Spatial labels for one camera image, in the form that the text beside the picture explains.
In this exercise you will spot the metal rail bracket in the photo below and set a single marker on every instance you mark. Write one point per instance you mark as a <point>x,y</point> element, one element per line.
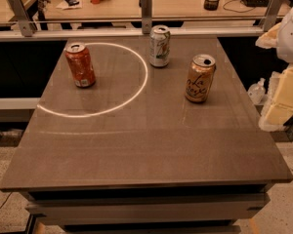
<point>146,6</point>
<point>269,19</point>
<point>26,25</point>

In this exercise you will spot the middle metal rail bracket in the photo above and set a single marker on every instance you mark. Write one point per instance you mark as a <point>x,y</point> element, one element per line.
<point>146,6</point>

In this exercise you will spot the right metal rail bracket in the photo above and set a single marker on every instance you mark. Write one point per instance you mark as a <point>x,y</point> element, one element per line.
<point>269,19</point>

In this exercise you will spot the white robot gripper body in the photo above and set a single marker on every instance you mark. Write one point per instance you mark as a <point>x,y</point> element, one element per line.
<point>291,38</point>

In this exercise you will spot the clear sanitizer bottle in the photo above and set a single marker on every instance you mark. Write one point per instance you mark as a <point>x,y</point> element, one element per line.
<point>257,91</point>

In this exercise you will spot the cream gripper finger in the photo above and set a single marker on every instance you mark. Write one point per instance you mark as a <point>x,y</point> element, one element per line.
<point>269,39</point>
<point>278,107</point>

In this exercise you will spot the orange LaCroix can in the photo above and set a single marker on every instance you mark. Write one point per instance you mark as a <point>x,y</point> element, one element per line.
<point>200,77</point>

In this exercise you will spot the horizontal metal rail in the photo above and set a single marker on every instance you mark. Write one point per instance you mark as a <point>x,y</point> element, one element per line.
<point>46,35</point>

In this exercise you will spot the white green soda can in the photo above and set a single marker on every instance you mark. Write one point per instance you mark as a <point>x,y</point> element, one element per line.
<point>159,45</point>

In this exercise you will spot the red orange soda can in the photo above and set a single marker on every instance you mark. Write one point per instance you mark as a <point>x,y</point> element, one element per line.
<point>79,62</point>

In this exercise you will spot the black mesh cup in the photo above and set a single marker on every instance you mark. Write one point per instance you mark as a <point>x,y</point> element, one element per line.
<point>211,5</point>

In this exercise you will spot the left metal rail bracket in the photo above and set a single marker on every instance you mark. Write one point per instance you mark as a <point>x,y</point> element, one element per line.
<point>26,25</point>

